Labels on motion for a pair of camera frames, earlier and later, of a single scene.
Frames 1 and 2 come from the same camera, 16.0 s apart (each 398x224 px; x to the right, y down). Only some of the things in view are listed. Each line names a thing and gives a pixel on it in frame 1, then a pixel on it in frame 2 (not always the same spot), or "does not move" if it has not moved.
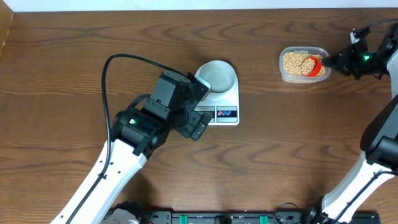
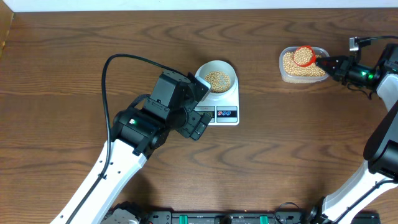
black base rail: [247, 218] does not move
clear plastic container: [303, 65] does not move
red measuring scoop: [318, 64] to [305, 56]
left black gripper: [194, 124] does not move
